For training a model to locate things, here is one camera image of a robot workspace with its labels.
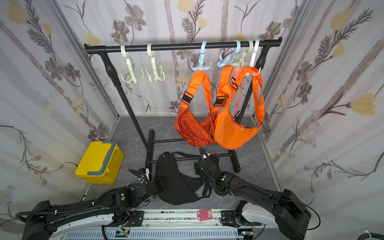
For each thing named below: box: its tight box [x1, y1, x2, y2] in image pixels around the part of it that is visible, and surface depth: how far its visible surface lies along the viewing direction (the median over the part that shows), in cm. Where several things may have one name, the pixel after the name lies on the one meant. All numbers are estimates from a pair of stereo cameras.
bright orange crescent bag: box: [214, 66, 265, 150], surface depth 78 cm
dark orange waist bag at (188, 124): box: [174, 70, 216, 148], surface depth 82 cm
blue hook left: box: [191, 40, 212, 71], surface depth 55 cm
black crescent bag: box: [155, 151, 211, 205], surface depth 88 cm
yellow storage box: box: [75, 141, 125, 185], surface depth 82 cm
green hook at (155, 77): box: [146, 42, 166, 83], surface depth 56 cm
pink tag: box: [197, 209, 213, 222], surface depth 76 cm
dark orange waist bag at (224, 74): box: [210, 65, 233, 127], surface depth 64 cm
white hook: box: [245, 39, 262, 76], surface depth 56 cm
